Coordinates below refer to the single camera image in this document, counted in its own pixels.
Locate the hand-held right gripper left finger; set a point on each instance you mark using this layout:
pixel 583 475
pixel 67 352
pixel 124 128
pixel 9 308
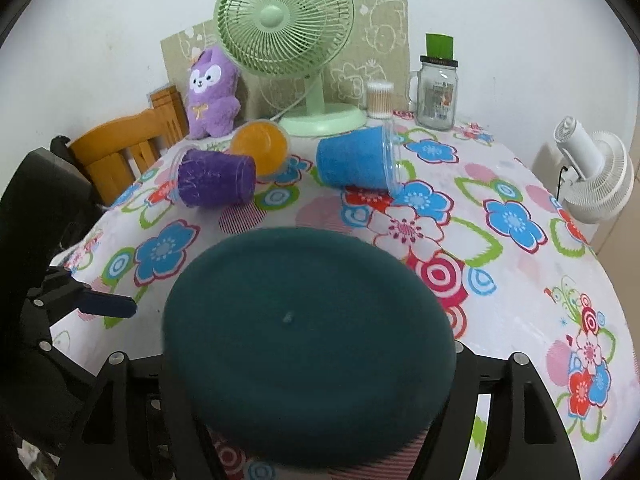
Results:
pixel 184 442

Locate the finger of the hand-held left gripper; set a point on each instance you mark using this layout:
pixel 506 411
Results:
pixel 70 365
pixel 107 305

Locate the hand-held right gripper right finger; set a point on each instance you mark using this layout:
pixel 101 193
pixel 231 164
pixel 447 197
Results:
pixel 464 385

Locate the purple cup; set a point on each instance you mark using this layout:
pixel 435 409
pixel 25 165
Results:
pixel 215 177

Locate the orange cup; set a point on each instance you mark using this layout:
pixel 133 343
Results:
pixel 260 142

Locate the blue cup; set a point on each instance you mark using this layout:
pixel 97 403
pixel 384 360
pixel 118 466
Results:
pixel 350 160

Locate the wooden chair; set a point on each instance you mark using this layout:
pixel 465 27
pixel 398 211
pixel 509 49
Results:
pixel 120 135

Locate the dark teal beret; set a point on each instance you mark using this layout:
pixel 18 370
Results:
pixel 310 360

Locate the purple plush toy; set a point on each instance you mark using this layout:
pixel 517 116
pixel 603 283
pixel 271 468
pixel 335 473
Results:
pixel 212 97

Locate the white clip fan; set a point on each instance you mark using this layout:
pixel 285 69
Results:
pixel 605 175

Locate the glass jar mug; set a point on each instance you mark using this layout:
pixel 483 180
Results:
pixel 436 102

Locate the cotton swab container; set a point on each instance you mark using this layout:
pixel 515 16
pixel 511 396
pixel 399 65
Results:
pixel 380 101

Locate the green desk fan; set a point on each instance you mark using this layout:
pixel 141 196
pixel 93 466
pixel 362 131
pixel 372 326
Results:
pixel 272 15

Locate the green card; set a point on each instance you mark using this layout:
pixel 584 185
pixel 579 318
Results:
pixel 439 45

